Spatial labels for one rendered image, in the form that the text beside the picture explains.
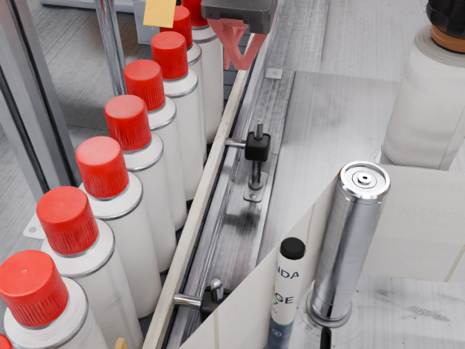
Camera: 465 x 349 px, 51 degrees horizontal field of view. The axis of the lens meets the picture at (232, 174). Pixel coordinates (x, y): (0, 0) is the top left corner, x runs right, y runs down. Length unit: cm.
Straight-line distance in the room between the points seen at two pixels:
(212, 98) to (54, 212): 33
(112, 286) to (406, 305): 30
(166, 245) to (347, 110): 36
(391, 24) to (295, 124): 44
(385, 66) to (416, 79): 40
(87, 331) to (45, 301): 5
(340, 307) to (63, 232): 27
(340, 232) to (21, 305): 23
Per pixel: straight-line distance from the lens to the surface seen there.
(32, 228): 67
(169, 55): 46
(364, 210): 36
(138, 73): 43
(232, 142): 61
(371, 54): 97
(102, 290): 37
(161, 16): 50
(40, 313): 31
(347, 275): 43
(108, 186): 36
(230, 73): 79
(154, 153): 41
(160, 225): 46
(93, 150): 36
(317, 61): 92
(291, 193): 60
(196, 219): 52
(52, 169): 57
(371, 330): 51
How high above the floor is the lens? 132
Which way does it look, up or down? 46 degrees down
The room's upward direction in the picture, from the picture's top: straight up
